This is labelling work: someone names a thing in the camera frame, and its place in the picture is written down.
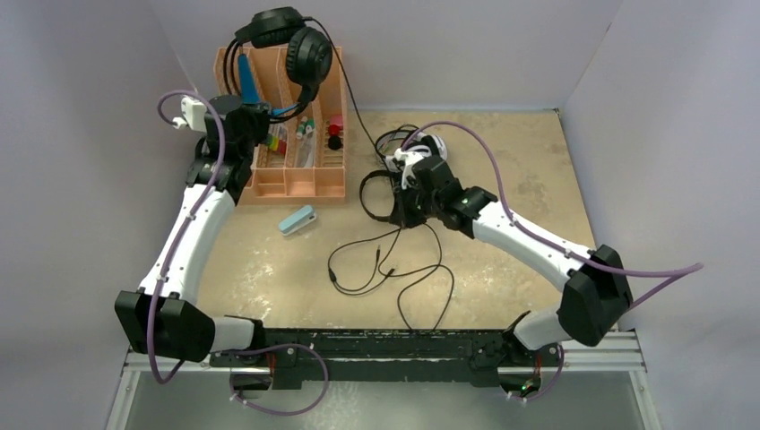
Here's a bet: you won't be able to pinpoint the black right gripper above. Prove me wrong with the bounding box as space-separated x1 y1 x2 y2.
393 178 444 229

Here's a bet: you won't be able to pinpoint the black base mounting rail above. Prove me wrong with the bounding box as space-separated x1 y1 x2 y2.
210 328 560 391

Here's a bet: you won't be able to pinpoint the black and blue headphones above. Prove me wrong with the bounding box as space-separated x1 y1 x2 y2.
222 6 333 124

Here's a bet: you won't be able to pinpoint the coloured marker set pack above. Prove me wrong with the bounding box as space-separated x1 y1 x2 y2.
266 125 289 155

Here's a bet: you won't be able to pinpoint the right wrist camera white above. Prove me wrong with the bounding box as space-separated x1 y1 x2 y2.
393 149 429 190

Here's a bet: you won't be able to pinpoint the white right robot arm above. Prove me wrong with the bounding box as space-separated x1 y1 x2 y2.
393 150 633 365

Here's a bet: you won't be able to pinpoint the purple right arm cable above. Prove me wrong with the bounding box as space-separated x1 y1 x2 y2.
401 121 704 405

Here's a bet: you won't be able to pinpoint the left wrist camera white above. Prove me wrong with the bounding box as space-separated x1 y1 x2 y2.
170 96 208 133

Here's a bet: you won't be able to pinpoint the white and black headphones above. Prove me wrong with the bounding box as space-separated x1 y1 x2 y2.
374 124 448 173

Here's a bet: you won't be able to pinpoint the small black on-ear headphones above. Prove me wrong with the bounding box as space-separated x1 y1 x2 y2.
358 169 414 228

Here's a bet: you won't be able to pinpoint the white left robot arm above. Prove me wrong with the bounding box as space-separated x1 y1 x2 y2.
115 90 272 366

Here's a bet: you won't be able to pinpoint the clear plastic packaged item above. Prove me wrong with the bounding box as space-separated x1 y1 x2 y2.
294 131 316 168

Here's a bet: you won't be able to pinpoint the black cap right slot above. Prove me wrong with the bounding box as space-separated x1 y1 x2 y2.
326 135 343 151

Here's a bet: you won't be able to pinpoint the light blue stapler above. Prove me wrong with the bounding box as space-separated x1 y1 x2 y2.
278 205 316 237

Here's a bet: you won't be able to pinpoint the peach plastic file organizer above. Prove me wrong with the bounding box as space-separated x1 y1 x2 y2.
238 47 350 205

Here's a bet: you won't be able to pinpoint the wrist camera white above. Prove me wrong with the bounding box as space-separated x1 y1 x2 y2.
170 96 208 133
393 149 429 190

